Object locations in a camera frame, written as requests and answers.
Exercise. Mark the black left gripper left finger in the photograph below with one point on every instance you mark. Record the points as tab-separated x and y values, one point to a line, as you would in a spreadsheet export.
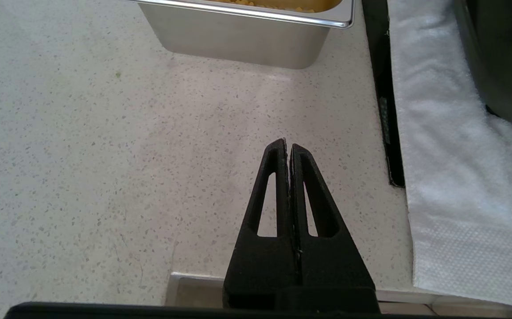
260	270

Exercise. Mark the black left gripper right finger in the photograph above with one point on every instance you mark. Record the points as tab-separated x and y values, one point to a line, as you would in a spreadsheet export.
335	274

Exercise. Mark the black rice cooker body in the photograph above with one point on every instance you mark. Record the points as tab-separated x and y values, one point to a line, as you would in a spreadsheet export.
504	53

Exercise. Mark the white towel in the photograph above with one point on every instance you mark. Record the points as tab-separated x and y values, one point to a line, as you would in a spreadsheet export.
451	155

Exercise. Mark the long black strip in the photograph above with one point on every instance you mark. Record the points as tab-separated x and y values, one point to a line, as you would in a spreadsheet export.
382	88

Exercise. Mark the stainless steel tray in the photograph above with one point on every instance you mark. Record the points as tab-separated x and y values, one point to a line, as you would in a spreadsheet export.
238	40

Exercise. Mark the yellow corn kernels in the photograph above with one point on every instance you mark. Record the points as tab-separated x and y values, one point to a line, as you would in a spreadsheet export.
282	4

